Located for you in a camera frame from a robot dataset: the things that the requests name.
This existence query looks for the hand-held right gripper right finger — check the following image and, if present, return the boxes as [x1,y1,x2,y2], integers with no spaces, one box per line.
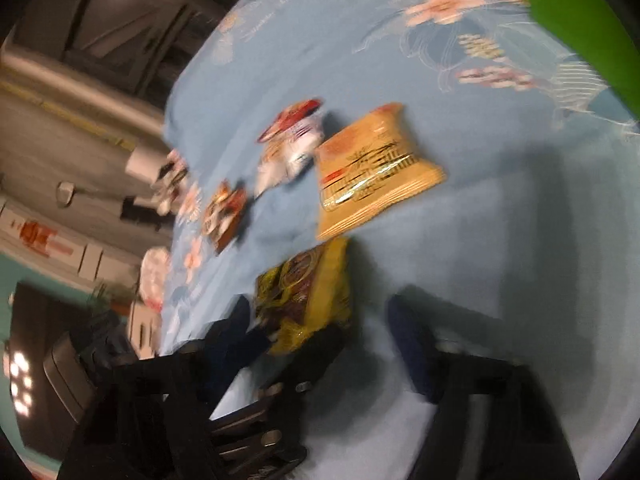
[387,292,581,480]

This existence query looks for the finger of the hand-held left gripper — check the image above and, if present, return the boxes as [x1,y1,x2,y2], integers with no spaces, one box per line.
[212,330,351,480]
[220,332,273,401]

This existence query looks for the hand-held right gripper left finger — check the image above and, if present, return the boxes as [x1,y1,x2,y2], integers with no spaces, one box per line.
[60,294,253,480]

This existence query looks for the yellow and brown snack packet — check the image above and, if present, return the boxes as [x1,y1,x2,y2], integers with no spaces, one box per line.
[254,236,353,357]

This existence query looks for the panda print snack packet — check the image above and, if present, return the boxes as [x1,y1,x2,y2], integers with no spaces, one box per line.
[201,181,249,257]

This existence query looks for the yellow rice cracker packet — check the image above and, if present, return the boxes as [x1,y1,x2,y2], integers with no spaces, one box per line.
[314,102,447,242]

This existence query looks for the white blue-print snack packet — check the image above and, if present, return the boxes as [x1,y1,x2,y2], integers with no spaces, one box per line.
[254,110,328,198]

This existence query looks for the red snack packet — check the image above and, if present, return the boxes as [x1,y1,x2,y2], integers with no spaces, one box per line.
[256,98,325,144]

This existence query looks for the green cardboard box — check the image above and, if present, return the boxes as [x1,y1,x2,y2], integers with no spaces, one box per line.
[509,0,640,123]

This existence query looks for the white crumpled bag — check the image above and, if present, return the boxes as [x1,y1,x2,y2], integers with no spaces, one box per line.
[139,246,173,313]

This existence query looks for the light blue floral blanket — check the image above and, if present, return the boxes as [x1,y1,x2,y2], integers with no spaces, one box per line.
[150,0,640,480]

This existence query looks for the black box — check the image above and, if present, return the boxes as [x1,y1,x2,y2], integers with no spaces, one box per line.
[121,196,163,232]

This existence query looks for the black and white crumpled cloth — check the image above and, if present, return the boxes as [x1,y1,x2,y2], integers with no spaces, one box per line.
[150,149,193,216]

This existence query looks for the white low cabinet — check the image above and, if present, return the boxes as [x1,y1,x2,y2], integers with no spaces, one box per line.
[0,197,143,286]

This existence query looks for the dark glossy panel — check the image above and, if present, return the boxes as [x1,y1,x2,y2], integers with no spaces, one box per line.
[7,281,116,461]

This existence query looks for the white cylinder container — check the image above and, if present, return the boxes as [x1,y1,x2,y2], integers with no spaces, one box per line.
[125,146,168,185]

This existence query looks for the grey curtain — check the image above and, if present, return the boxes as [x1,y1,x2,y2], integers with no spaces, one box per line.
[0,40,168,201]

